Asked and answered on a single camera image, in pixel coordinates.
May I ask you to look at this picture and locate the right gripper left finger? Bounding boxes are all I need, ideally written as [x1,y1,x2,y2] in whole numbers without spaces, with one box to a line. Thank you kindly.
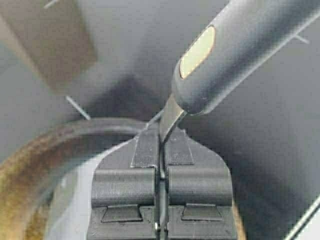
[87,124,160,240]

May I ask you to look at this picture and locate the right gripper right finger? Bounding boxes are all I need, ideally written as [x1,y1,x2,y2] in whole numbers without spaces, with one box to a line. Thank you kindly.
[164,128,238,240]

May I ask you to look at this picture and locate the black frying pan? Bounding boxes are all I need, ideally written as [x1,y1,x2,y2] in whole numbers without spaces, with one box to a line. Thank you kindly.
[0,117,146,240]

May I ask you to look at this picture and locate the black spatula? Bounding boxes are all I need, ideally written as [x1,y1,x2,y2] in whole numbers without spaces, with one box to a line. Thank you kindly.
[157,0,320,181]

